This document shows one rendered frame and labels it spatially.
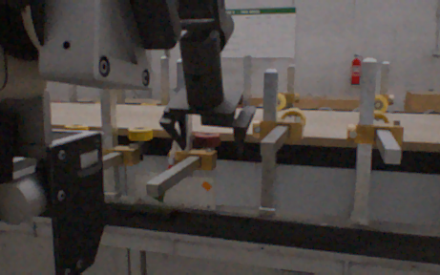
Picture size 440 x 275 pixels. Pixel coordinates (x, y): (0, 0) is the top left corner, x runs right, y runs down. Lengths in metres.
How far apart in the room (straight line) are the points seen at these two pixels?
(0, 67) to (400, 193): 1.24
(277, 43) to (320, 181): 7.05
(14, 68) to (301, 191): 1.16
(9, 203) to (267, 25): 8.08
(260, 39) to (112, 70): 8.14
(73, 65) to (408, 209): 1.26
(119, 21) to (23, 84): 0.12
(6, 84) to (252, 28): 8.15
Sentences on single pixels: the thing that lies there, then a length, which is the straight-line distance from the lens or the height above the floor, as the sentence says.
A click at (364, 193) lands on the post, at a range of 1.22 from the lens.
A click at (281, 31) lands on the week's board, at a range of 8.40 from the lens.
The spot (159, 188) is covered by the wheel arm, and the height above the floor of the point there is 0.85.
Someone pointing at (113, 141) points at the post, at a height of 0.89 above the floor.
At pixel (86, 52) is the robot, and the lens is 0.33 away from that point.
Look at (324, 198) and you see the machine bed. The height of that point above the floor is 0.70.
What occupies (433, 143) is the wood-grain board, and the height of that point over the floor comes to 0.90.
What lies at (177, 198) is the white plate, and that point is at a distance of 1.31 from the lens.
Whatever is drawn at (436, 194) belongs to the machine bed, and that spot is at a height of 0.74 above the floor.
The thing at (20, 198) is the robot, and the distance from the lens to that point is 0.47.
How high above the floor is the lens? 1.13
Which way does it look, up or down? 10 degrees down
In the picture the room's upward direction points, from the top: straight up
